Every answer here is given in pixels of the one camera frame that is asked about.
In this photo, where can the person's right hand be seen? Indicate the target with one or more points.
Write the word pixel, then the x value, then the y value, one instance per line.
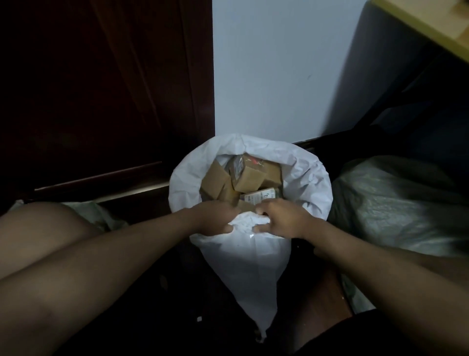
pixel 289 218

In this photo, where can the person's left hand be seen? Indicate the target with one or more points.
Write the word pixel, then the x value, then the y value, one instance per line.
pixel 214 218

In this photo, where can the white bag with red print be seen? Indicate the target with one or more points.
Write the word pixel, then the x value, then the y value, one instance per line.
pixel 249 264

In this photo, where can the grey woven sack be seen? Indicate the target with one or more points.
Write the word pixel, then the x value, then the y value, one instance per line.
pixel 395 205

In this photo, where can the green woven sack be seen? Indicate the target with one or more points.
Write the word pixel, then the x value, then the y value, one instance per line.
pixel 99 216

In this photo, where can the person's right forearm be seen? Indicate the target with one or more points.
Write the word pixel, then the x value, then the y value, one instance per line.
pixel 395 289

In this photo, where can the person's left forearm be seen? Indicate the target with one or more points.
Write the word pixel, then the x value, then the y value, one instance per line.
pixel 91 286

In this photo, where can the person's right leg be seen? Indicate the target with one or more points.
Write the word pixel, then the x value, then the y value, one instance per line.
pixel 452 266

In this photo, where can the person's leg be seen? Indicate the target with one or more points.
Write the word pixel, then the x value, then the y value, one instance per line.
pixel 452 266
pixel 40 231

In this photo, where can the person's left leg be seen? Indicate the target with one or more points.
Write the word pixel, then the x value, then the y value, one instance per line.
pixel 40 231

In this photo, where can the black shorts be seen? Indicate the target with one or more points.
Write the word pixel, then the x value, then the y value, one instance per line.
pixel 351 333

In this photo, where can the dark brown wooden door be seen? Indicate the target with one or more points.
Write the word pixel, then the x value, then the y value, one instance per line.
pixel 198 73

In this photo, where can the yellow wooden desk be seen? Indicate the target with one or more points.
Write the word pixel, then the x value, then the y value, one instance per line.
pixel 439 22

